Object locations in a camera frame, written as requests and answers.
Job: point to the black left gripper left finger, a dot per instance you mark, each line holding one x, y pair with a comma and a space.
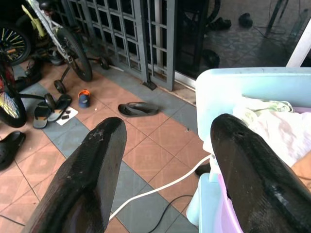
82, 174

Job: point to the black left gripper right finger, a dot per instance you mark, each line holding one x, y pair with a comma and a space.
252, 174

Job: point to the pink plastic laundry basket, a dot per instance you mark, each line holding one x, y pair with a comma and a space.
224, 213

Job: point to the orange cloth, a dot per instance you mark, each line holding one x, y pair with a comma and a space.
302, 170

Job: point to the white floral cloth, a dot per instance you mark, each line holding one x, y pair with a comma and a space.
274, 123

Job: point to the white flat board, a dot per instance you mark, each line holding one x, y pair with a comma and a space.
70, 116

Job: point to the grey orange slide sandal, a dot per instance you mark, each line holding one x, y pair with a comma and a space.
41, 115
59, 106

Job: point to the blue orange child shoe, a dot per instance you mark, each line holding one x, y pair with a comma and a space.
84, 99

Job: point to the black clog shoe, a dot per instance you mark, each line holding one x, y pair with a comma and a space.
9, 148

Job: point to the black training wheel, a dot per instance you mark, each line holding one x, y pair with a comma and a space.
104, 62
59, 86
49, 101

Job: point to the dark grey flip-flop sandal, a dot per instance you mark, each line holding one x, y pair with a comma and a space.
138, 108

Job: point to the light blue plastic basin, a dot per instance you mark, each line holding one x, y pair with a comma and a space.
252, 85

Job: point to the bicycle with colourful spokes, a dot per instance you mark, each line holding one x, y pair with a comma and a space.
9, 102

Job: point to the white yellow bicycle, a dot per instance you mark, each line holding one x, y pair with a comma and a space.
65, 46

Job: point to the grey metal grille gate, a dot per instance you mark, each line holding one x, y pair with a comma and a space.
126, 36

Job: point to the small wheel with yellow spokes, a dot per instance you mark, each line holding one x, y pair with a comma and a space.
13, 44

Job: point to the white post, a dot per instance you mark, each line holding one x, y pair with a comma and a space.
300, 46

